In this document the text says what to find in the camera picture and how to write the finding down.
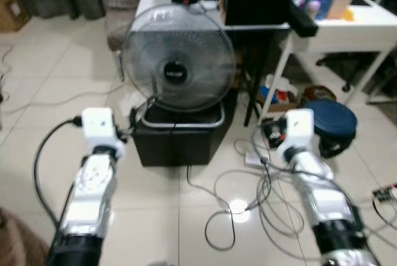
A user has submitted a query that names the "crumpled white cloth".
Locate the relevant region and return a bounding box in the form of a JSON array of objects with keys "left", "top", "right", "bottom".
[{"left": 118, "top": 89, "right": 149, "bottom": 118}]

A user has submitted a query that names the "white power strip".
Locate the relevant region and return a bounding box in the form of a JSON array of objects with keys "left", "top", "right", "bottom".
[{"left": 245, "top": 149, "right": 272, "bottom": 167}]

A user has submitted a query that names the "white bag with colourful items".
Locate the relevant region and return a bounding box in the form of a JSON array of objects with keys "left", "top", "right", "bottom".
[{"left": 257, "top": 75, "right": 300, "bottom": 113}]

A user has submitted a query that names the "black cube box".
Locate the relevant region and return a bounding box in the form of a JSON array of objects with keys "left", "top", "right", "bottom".
[{"left": 132, "top": 92, "right": 236, "bottom": 167}]

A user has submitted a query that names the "brown round basket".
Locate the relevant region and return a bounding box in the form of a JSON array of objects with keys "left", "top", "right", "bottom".
[{"left": 301, "top": 85, "right": 336, "bottom": 103}]

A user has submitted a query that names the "grey electric fan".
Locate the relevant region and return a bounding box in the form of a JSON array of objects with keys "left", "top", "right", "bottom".
[{"left": 121, "top": 4, "right": 237, "bottom": 129}]

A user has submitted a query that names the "black office chair base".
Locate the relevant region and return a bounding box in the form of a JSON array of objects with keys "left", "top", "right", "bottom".
[{"left": 315, "top": 54, "right": 364, "bottom": 90}]

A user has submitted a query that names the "black power strip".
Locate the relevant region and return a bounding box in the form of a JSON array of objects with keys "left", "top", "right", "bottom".
[{"left": 372, "top": 184, "right": 397, "bottom": 205}]

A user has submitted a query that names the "white table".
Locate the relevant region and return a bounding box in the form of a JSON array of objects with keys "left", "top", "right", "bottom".
[{"left": 135, "top": 0, "right": 397, "bottom": 127}]

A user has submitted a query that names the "small pink white bottle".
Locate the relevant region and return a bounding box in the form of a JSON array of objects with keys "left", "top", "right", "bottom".
[{"left": 306, "top": 0, "right": 322, "bottom": 20}]

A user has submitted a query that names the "tan pen holder box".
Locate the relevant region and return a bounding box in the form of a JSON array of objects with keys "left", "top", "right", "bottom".
[{"left": 326, "top": 0, "right": 354, "bottom": 20}]

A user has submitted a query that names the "brown cardboard box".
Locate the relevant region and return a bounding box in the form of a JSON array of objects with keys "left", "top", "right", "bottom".
[{"left": 0, "top": 0, "right": 30, "bottom": 33}]

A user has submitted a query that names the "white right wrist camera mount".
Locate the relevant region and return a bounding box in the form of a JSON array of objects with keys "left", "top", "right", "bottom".
[{"left": 276, "top": 109, "right": 317, "bottom": 162}]

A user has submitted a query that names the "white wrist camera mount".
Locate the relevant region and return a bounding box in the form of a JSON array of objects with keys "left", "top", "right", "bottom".
[
  {"left": 81, "top": 108, "right": 127, "bottom": 155},
  {"left": 276, "top": 109, "right": 317, "bottom": 162}
]

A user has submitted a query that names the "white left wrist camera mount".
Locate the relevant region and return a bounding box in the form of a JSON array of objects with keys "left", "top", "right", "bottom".
[{"left": 81, "top": 108, "right": 127, "bottom": 155}]

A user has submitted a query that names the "black floor cable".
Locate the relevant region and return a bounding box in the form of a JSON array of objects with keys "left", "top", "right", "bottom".
[{"left": 185, "top": 166, "right": 250, "bottom": 252}]

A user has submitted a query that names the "grey floor cable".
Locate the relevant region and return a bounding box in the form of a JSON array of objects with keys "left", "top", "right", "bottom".
[{"left": 214, "top": 167, "right": 397, "bottom": 245}]

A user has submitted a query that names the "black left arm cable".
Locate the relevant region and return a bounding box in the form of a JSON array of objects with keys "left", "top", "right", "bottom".
[{"left": 33, "top": 116, "right": 84, "bottom": 229}]

